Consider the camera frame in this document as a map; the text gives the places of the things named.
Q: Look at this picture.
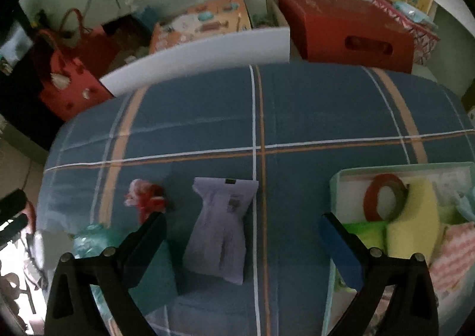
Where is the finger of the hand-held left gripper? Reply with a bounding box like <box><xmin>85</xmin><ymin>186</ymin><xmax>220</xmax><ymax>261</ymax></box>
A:
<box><xmin>0</xmin><ymin>189</ymin><xmax>30</xmax><ymax>245</ymax></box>

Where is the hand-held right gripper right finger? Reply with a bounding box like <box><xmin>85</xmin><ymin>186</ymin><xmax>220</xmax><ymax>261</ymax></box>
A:
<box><xmin>320</xmin><ymin>213</ymin><xmax>440</xmax><ymax>336</ymax></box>

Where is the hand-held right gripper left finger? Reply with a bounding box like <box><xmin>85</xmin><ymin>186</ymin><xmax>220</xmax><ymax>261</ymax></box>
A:
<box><xmin>45</xmin><ymin>212</ymin><xmax>167</xmax><ymax>336</ymax></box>

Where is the light green cloth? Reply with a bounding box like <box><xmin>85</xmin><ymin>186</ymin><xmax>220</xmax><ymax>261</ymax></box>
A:
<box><xmin>336</xmin><ymin>221</ymin><xmax>390</xmax><ymax>292</ymax></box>

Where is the teal plastic lidded box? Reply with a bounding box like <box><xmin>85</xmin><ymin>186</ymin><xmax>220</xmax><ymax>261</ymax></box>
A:
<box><xmin>72</xmin><ymin>224</ymin><xmax>182</xmax><ymax>316</ymax></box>

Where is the red tape roll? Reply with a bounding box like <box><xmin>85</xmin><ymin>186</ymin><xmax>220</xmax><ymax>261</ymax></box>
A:
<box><xmin>364</xmin><ymin>174</ymin><xmax>409</xmax><ymax>221</ymax></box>

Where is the teal shallow tray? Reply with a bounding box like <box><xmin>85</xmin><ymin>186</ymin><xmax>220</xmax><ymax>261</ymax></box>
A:
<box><xmin>323</xmin><ymin>161</ymin><xmax>475</xmax><ymax>336</ymax></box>

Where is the yellow sponge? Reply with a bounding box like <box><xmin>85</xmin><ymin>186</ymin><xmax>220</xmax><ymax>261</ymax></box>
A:
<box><xmin>386</xmin><ymin>177</ymin><xmax>446</xmax><ymax>266</ymax></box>

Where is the pink fluffy cloth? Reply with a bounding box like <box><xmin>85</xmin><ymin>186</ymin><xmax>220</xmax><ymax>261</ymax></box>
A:
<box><xmin>428</xmin><ymin>223</ymin><xmax>475</xmax><ymax>307</ymax></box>

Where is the light blue face mask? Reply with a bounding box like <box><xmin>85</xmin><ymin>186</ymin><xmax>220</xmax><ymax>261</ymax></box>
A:
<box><xmin>455</xmin><ymin>191</ymin><xmax>475</xmax><ymax>223</ymax></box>

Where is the red white fabric item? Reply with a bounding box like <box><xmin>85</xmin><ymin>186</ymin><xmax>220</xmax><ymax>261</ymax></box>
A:
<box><xmin>124</xmin><ymin>179</ymin><xmax>168</xmax><ymax>223</ymax></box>

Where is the blue plaid tablecloth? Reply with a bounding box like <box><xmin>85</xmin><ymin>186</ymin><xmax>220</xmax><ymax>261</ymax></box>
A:
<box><xmin>35</xmin><ymin>63</ymin><xmax>475</xmax><ymax>336</ymax></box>

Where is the red felt handbag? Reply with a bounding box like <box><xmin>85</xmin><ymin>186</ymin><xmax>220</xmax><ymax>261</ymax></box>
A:
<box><xmin>37</xmin><ymin>9</ymin><xmax>116</xmax><ymax>121</ymax></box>

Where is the white foam board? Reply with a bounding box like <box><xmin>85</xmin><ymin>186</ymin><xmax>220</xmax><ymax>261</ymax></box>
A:
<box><xmin>100</xmin><ymin>27</ymin><xmax>291</xmax><ymax>97</ymax></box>

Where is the orange toy box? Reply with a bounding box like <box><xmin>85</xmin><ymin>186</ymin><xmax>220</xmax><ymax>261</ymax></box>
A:
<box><xmin>148</xmin><ymin>0</ymin><xmax>253</xmax><ymax>55</ymax></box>

